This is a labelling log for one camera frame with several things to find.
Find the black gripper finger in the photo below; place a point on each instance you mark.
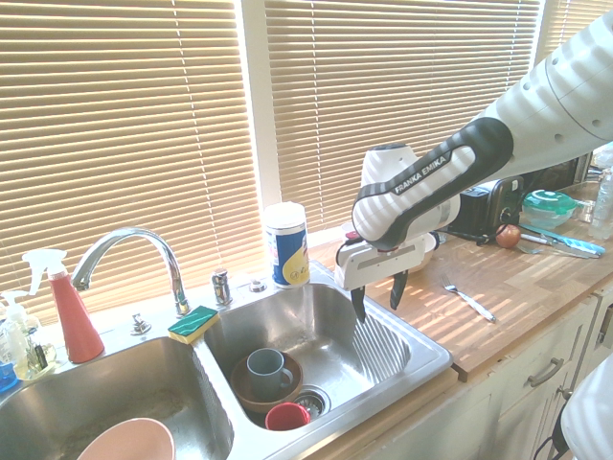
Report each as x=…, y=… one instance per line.
x=359, y=302
x=397, y=290

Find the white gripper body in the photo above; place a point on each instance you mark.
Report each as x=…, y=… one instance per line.
x=378, y=263

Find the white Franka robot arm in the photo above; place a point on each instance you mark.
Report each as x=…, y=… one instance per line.
x=536, y=100

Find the stainless steel double sink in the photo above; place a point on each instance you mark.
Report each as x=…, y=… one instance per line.
x=330, y=330

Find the round chrome sink button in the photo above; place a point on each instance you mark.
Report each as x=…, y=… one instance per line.
x=258, y=286

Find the metal sink drain strainer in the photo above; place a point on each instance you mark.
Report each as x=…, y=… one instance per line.
x=316, y=402

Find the small chrome sink knob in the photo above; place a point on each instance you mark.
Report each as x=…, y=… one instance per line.
x=140, y=326

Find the blue yellow cleanser canister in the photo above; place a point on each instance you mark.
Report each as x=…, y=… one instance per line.
x=289, y=254

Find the black toaster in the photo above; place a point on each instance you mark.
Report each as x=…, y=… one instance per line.
x=483, y=211

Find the grey-blue mug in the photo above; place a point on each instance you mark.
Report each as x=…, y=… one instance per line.
x=265, y=376

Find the red apple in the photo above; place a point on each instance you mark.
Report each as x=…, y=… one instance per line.
x=508, y=236

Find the red cup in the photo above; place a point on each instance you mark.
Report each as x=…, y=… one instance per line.
x=286, y=417

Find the brown wooden bowl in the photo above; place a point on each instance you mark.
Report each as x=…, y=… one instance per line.
x=242, y=388

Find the white marker pen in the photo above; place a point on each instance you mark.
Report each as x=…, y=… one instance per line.
x=536, y=237

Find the green and yellow sponge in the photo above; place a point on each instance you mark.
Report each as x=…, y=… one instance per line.
x=194, y=323

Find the wide beige window blind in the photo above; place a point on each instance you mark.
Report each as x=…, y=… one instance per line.
x=383, y=96
x=120, y=144

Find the clear container with green lid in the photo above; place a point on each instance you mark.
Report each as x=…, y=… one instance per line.
x=548, y=206

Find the cream kitchen cabinet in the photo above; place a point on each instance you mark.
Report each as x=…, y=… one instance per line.
x=522, y=412

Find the dark microwave oven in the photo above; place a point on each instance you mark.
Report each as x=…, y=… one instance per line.
x=555, y=175

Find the chrome curved faucet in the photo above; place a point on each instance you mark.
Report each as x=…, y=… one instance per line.
x=163, y=249

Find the clear plastic water bottle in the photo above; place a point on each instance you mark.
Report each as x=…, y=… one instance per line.
x=602, y=206

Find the pink plastic bowl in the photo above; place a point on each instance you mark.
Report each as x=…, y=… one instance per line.
x=134, y=441

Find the red spray bottle white trigger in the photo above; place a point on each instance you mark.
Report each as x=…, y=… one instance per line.
x=76, y=321

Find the narrow beige window blind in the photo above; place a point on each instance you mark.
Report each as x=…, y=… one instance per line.
x=570, y=24

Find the clear pump soap bottle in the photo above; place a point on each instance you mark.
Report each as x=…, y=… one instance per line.
x=19, y=345

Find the blue plastic item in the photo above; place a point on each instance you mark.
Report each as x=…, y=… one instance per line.
x=6, y=378

